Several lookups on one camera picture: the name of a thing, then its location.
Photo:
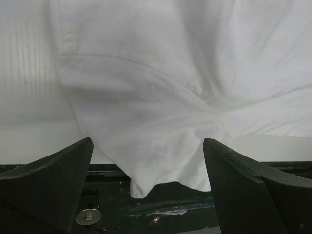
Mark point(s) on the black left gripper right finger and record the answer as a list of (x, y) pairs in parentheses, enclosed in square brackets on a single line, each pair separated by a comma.
[(254, 197)]

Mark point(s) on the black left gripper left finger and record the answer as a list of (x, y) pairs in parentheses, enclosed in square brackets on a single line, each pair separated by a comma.
[(42, 197)]

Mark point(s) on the white t shirt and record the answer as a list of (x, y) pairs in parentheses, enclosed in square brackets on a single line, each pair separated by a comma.
[(149, 80)]

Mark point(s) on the silver bolt with washer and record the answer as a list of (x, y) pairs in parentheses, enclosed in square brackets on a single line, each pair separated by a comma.
[(88, 217)]

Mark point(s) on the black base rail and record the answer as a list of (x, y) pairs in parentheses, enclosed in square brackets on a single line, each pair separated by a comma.
[(168, 209)]

